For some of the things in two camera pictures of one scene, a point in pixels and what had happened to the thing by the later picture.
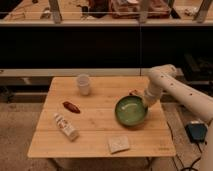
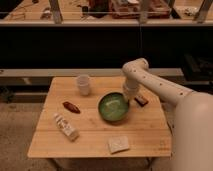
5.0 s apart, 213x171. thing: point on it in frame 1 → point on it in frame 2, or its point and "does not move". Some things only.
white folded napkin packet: x=118 y=143 does not move
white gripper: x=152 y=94 → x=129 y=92
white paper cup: x=83 y=83 does not move
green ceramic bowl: x=131 y=110 → x=113 y=106
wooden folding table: x=71 y=124 does not move
